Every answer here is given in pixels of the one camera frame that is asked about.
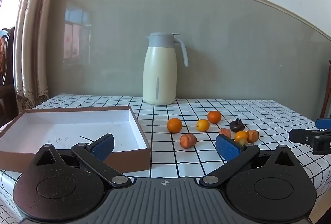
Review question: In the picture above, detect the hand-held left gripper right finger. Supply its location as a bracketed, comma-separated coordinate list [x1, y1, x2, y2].
[200, 134, 298, 187]

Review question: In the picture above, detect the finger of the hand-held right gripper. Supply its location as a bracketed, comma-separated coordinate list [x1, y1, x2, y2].
[316, 118, 331, 129]
[289, 129, 331, 144]

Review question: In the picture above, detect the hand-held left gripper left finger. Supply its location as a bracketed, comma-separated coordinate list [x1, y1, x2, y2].
[35, 133, 132, 187]

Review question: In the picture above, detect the small yellow-orange tangerine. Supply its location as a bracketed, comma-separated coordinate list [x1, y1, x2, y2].
[234, 130, 249, 143]
[196, 119, 210, 132]

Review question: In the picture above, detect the dark purple mangosteen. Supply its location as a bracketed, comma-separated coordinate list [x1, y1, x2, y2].
[229, 118, 245, 133]

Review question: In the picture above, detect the orange tangerine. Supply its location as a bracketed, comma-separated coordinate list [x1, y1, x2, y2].
[167, 118, 183, 133]
[207, 110, 222, 124]

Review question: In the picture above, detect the brown bread roll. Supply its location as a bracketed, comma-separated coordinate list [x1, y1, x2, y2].
[180, 133, 197, 149]

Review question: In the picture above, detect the brown cardboard box white inside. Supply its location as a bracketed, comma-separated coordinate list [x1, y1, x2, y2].
[0, 106, 152, 173]

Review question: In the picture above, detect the cream thermos jug grey lid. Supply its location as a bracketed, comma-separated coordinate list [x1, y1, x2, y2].
[142, 32, 189, 105]

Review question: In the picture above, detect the dark wooden sofa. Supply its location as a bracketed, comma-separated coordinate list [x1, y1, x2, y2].
[0, 27, 18, 127]

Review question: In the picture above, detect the beige lace-hem curtain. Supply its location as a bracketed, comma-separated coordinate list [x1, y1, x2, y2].
[14, 0, 56, 113]

